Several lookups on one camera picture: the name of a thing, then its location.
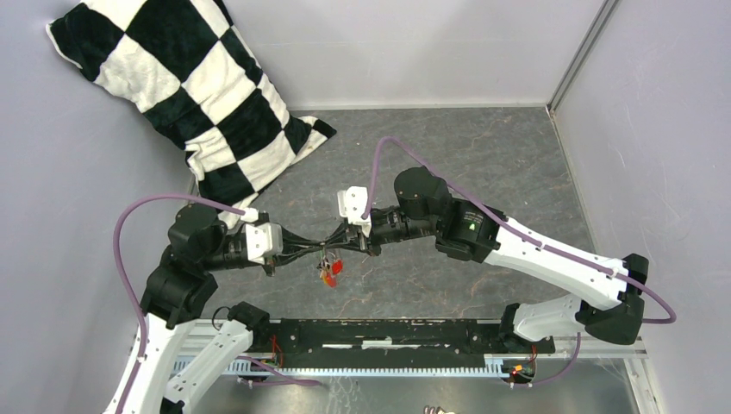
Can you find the black white checkered pillow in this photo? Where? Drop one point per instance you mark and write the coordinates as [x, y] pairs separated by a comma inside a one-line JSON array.
[[186, 68]]

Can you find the corner aluminium post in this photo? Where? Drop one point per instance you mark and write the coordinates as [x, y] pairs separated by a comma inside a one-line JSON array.
[[585, 47]]

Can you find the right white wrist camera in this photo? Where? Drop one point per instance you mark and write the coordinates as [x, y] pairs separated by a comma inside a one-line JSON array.
[[352, 206]]

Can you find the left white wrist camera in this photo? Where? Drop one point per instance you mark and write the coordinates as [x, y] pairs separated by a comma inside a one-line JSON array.
[[263, 238]]

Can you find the red key tag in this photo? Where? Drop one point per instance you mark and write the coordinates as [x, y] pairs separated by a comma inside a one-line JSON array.
[[329, 272]]

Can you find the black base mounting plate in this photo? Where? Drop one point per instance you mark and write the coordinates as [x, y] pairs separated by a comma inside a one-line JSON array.
[[390, 343]]

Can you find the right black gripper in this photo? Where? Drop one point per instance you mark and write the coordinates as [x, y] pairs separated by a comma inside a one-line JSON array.
[[346, 237]]

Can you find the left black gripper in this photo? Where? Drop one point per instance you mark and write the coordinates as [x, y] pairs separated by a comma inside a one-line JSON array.
[[290, 241]]

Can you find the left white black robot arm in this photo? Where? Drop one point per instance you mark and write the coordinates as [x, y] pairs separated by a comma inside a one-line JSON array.
[[173, 300]]

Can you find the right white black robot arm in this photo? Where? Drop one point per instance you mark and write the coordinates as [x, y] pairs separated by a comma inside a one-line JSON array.
[[600, 302]]

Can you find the slotted white cable duct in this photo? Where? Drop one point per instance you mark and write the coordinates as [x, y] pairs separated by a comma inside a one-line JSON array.
[[492, 368]]

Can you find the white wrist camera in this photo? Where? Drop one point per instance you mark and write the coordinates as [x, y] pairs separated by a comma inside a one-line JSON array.
[[352, 206], [263, 238]]

